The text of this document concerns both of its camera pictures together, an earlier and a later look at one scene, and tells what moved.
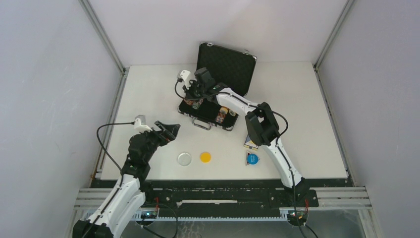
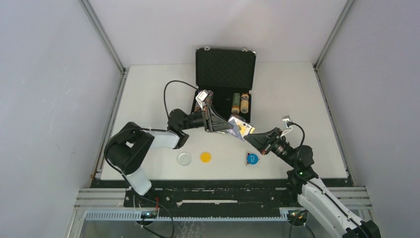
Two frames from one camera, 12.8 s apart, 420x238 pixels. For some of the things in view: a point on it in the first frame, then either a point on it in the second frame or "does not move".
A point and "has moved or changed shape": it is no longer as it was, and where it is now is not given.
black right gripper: x=189 y=91 -> x=265 y=142
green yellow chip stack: x=224 y=110 has moved or changed shape
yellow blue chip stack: x=233 y=113 has moved or changed shape
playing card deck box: x=249 y=144 has moved or changed shape
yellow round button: x=205 y=156 does not move
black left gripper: x=171 y=130 -> x=215 y=123
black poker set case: x=230 y=68 does not move
